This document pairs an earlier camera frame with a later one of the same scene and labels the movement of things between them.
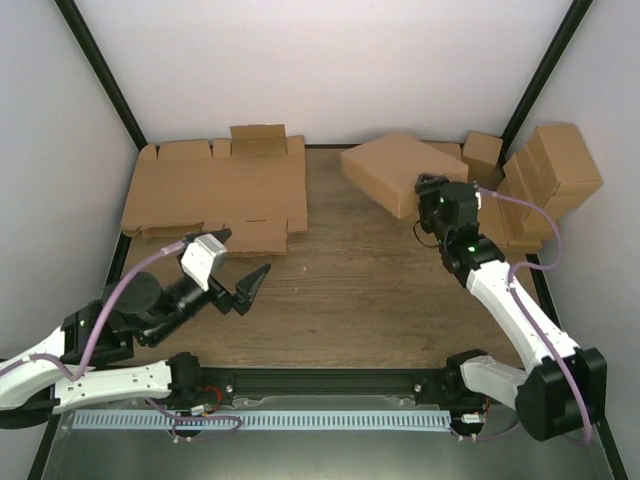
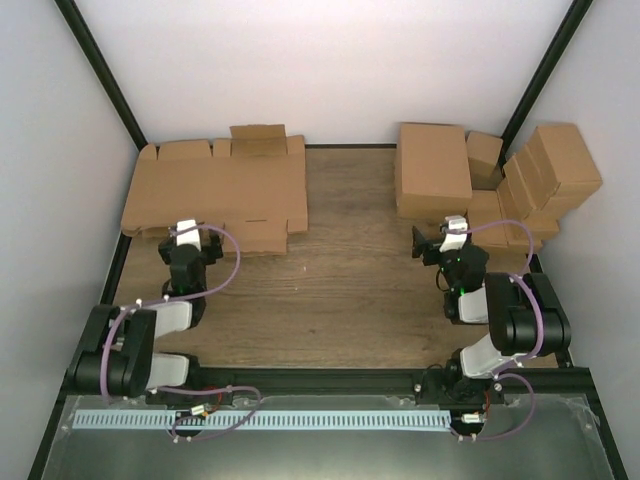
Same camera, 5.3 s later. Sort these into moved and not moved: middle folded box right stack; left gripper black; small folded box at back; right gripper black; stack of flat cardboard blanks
Moved: left gripper black; right gripper black
Not moved: small folded box at back; stack of flat cardboard blanks; middle folded box right stack
